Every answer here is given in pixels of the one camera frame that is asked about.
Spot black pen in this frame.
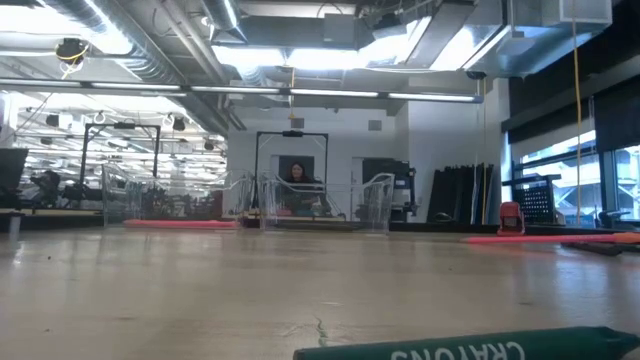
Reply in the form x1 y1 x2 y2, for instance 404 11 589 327
560 241 625 258

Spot person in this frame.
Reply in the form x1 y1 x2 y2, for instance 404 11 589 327
283 162 326 214
29 169 64 206

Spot clear plastic bin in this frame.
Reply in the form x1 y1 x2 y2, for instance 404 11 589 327
256 169 396 233
101 166 255 230

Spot black cabinet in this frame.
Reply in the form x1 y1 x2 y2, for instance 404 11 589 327
362 158 417 224

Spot long ceiling light strip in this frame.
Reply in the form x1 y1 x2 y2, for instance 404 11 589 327
0 78 484 105

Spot stack of black panels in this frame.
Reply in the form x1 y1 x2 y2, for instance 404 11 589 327
427 162 496 225

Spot dark pen on table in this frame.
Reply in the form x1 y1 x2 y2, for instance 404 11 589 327
293 326 640 360

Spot black pegboard cart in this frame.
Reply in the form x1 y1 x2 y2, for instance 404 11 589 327
501 173 562 226

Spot computer monitor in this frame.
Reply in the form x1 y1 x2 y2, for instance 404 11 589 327
0 147 30 190

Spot black rig frame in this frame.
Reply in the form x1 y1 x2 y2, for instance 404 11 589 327
79 122 162 201
254 130 330 211

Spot black aluminium table frame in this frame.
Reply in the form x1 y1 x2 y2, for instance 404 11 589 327
0 209 640 236

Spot black ceiling cable reel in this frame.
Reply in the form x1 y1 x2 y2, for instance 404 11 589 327
54 37 91 66

